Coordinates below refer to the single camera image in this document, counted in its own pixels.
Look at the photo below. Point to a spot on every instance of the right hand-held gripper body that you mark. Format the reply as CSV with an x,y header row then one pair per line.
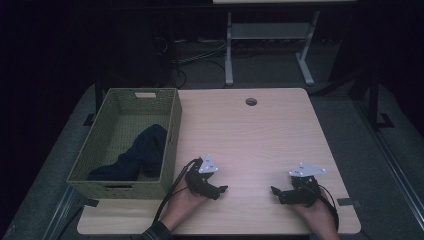
x,y
305,191

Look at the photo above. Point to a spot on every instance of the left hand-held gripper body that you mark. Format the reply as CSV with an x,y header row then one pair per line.
x,y
200,181

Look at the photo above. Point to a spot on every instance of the dark navy garment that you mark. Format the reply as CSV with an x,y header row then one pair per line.
x,y
146,146

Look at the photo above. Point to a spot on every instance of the green woven basket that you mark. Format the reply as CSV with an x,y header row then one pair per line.
x,y
100,146

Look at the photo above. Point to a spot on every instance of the person's left hand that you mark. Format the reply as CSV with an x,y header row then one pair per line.
x,y
183,206

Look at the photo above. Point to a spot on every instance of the person's right hand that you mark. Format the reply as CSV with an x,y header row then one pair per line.
x,y
320,220

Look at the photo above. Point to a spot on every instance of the round table grommet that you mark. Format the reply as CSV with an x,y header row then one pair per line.
x,y
251,101

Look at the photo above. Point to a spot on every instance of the white metal stand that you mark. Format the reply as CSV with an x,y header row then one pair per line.
x,y
266,30

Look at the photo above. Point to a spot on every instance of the black metal post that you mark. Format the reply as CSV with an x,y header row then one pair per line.
x,y
99,96
374,100

